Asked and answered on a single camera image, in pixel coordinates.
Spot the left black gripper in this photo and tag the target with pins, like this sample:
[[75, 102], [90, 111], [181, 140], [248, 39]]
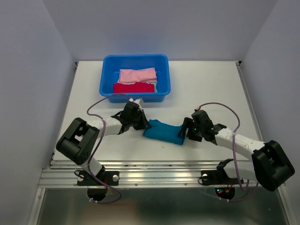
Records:
[[144, 123]]

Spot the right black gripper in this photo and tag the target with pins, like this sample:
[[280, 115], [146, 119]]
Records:
[[188, 122]]

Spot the teal t shirt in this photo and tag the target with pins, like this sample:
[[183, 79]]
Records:
[[164, 132]]

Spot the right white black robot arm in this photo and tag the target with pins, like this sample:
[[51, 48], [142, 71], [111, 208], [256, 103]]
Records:
[[267, 164]]

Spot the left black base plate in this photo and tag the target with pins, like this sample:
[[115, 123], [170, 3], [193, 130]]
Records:
[[109, 177]]

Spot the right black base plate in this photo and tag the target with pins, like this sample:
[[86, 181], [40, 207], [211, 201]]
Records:
[[212, 177]]

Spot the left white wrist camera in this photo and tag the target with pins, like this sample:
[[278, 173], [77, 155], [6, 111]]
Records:
[[138, 101]]

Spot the blue plastic bin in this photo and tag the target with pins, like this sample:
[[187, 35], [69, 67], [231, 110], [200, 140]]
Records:
[[112, 64]]

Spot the pink folded t shirt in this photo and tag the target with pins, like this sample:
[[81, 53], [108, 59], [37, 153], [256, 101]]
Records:
[[147, 75]]

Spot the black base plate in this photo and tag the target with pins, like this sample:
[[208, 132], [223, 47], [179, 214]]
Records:
[[212, 177], [109, 177]]

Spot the red folded t shirt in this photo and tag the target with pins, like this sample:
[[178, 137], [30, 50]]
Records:
[[138, 87]]

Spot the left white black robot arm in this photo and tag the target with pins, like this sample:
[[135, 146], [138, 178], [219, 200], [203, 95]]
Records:
[[81, 137]]

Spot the light teal folded shirt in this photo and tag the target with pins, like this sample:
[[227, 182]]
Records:
[[155, 87]]

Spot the aluminium rail frame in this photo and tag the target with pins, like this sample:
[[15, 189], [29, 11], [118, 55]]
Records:
[[158, 180]]

